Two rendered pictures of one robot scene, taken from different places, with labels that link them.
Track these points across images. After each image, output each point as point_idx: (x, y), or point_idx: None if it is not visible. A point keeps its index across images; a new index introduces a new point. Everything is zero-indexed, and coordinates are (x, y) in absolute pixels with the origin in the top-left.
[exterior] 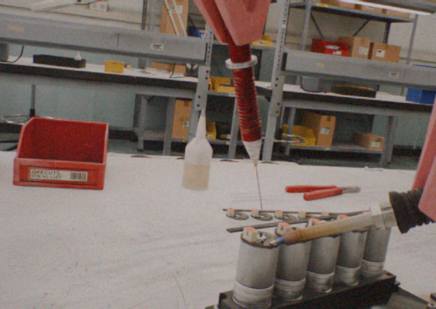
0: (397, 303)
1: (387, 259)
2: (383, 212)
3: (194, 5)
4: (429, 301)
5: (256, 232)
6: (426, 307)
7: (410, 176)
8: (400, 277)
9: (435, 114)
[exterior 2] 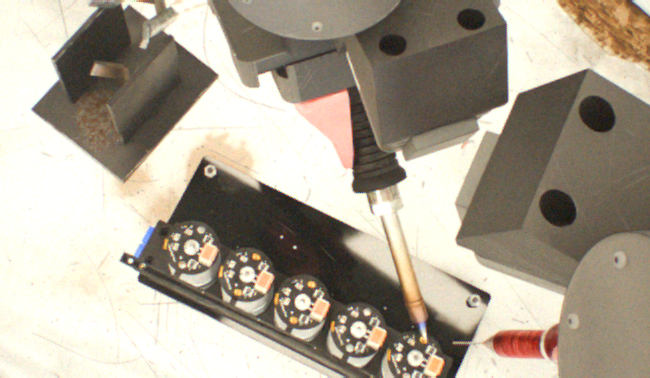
0: (230, 213)
1: (0, 269)
2: (398, 194)
3: None
4: (138, 182)
5: (435, 356)
6: (212, 178)
7: None
8: (73, 235)
9: (346, 124)
